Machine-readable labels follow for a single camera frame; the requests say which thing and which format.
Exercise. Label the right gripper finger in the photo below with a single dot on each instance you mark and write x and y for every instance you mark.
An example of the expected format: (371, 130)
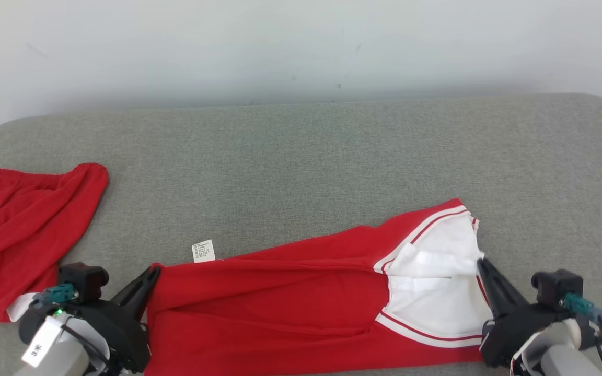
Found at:
(507, 297)
(490, 295)

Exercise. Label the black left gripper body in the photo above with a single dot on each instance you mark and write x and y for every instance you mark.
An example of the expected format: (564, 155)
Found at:
(123, 334)

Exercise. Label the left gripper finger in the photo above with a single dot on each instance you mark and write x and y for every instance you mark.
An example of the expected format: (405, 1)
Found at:
(143, 297)
(128, 292)

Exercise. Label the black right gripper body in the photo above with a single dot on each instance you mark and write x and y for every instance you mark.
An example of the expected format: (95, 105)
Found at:
(520, 329)

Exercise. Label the red shorts white trim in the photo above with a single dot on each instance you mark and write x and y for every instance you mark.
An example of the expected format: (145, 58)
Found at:
(24, 230)

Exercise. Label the red Bulls basketball jersey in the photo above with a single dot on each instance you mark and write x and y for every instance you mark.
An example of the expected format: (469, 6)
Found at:
(280, 303)

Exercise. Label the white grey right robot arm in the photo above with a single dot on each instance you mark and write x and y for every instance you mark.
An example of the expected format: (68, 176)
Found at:
(562, 357)

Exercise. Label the white paper tag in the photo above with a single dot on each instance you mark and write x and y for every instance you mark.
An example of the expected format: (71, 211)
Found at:
(39, 342)

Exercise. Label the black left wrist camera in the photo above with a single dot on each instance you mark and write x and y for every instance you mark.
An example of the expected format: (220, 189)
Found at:
(87, 281)

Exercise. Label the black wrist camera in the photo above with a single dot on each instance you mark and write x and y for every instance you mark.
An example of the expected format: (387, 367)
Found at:
(87, 281)
(554, 287)

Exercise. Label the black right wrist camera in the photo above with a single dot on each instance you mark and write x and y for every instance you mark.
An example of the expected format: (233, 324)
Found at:
(554, 287)

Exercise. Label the teal right camera connector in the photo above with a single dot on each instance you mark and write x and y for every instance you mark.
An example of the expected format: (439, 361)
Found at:
(583, 305)

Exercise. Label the teal camera connector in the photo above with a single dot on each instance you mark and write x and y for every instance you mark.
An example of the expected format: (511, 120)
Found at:
(55, 294)
(583, 305)

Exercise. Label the teal left camera connector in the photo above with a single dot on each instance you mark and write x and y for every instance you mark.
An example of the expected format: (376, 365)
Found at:
(55, 294)

